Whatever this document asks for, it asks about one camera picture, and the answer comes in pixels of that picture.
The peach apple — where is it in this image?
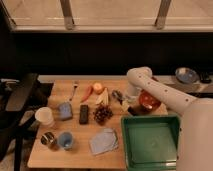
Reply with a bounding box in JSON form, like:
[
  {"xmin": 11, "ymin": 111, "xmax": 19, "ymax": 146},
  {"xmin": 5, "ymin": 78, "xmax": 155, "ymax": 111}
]
[{"xmin": 93, "ymin": 82, "xmax": 104, "ymax": 95}]

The metal can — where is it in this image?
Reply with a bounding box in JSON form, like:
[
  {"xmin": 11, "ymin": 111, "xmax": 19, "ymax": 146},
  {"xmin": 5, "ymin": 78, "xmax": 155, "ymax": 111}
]
[{"xmin": 40, "ymin": 132, "xmax": 57, "ymax": 149}]

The grey plate background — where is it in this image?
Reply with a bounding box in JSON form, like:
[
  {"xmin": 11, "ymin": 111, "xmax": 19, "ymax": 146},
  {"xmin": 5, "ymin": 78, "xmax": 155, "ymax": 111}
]
[{"xmin": 175, "ymin": 67, "xmax": 198, "ymax": 84}]

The green plastic tray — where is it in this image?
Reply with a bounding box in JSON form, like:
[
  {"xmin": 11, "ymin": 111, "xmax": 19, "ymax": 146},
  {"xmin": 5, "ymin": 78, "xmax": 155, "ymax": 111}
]
[{"xmin": 121, "ymin": 115, "xmax": 180, "ymax": 171}]

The black rectangular block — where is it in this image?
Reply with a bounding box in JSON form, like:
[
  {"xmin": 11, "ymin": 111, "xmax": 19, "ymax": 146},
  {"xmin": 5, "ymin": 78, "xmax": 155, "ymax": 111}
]
[{"xmin": 79, "ymin": 105, "xmax": 89, "ymax": 124}]

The silver fork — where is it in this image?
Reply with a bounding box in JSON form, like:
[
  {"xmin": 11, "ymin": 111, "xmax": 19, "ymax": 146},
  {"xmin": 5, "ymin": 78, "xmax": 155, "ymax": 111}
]
[{"xmin": 69, "ymin": 81, "xmax": 79, "ymax": 101}]

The bunch of dark grapes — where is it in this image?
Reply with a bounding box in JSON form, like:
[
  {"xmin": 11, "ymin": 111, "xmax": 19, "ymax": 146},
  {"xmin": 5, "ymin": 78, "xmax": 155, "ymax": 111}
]
[{"xmin": 93, "ymin": 105, "xmax": 113, "ymax": 125}]

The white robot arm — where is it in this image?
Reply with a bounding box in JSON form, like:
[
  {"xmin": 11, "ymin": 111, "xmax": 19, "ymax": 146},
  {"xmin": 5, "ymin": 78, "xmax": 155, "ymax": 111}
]
[{"xmin": 126, "ymin": 67, "xmax": 213, "ymax": 171}]

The light blue cloth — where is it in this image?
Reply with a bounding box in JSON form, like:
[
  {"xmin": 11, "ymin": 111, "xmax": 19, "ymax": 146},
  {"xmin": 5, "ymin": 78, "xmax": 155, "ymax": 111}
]
[{"xmin": 89, "ymin": 128, "xmax": 118, "ymax": 155}]

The white paper cup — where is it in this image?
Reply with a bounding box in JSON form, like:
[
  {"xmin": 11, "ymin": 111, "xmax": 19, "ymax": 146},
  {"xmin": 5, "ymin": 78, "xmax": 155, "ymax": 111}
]
[{"xmin": 35, "ymin": 107, "xmax": 54, "ymax": 126}]

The blue sponge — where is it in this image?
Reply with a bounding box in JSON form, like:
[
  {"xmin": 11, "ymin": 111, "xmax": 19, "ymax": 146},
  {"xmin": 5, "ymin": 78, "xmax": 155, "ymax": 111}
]
[{"xmin": 58, "ymin": 102, "xmax": 73, "ymax": 120}]

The orange carrot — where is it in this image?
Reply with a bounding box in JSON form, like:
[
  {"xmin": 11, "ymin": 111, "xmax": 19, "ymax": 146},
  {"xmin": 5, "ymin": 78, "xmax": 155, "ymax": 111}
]
[{"xmin": 81, "ymin": 86, "xmax": 93, "ymax": 103}]

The yellow banana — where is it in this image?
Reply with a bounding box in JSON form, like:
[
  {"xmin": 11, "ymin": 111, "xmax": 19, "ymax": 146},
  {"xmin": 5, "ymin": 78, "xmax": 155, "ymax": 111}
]
[{"xmin": 96, "ymin": 88, "xmax": 109, "ymax": 105}]

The blue cup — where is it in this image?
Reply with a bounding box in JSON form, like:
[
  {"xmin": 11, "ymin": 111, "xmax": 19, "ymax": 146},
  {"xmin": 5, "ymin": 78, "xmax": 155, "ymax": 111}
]
[{"xmin": 57, "ymin": 132, "xmax": 74, "ymax": 150}]

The black chair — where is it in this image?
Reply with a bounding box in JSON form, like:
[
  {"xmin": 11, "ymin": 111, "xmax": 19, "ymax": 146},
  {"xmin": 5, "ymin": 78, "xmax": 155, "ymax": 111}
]
[{"xmin": 0, "ymin": 73, "xmax": 53, "ymax": 171}]

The red-orange bowl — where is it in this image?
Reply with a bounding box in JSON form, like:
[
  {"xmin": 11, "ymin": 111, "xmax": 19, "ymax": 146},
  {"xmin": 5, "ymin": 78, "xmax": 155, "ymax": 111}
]
[{"xmin": 138, "ymin": 90, "xmax": 161, "ymax": 111}]

